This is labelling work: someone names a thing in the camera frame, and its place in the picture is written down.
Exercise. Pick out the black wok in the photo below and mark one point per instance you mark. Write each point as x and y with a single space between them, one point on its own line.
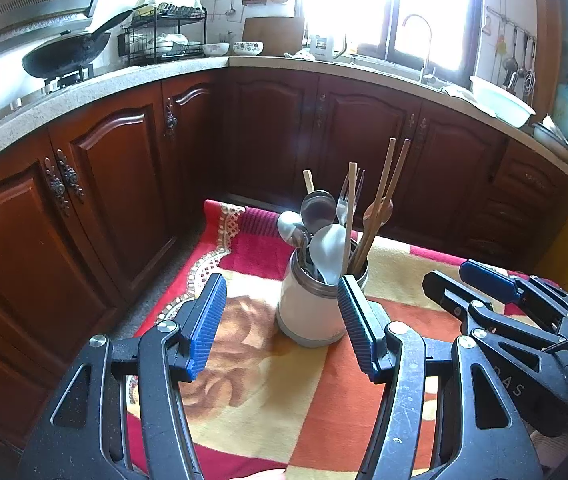
64 55

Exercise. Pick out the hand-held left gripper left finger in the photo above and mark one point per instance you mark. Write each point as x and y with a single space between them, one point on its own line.
209 320

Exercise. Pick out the white electric kettle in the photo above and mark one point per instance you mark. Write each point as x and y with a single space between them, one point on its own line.
326 45

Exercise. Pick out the speckled stone countertop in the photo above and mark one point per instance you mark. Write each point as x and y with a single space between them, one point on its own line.
114 80

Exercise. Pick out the white dish cloth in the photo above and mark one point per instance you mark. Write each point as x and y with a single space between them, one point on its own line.
456 91

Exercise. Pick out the wooden cutting board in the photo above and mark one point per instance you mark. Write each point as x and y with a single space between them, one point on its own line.
274 35

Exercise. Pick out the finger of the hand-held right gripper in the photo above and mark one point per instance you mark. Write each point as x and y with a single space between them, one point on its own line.
489 280
444 285

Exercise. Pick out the light wooden stick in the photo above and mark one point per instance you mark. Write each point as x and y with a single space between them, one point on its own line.
309 180

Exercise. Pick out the white rag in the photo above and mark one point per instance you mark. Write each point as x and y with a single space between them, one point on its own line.
299 55

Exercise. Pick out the wooden spoon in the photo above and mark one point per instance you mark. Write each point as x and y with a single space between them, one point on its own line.
376 212

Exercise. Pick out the gas stove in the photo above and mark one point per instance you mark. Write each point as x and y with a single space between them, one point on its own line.
71 79

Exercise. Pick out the white plastic basin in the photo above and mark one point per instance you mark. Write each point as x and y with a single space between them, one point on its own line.
501 102

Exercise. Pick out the chrome kitchen faucet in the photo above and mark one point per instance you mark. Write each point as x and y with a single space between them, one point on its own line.
429 50

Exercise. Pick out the metal spoon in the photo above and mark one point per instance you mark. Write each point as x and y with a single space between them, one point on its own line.
289 222
316 207

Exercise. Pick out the metal fork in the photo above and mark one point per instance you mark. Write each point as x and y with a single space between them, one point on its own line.
343 205

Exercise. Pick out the wall rail with hanging tools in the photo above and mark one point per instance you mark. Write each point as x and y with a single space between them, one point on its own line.
514 65

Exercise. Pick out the floral ceramic bowl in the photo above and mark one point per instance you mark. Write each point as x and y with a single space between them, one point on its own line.
215 50
248 49

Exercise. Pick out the bright kitchen window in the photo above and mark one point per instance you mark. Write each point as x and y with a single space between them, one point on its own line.
364 0

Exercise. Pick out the printed checked blanket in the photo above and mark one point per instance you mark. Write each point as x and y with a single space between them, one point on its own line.
264 385

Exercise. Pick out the wooden chopstick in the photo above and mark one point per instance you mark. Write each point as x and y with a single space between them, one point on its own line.
401 170
390 170
352 175

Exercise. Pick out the white utensil holder cup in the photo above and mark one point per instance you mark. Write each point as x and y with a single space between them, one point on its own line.
309 310

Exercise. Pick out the brown wooden kitchen cabinets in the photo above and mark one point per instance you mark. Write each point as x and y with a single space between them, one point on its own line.
114 185

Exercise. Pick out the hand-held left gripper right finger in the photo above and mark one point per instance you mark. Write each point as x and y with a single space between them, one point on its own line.
356 325

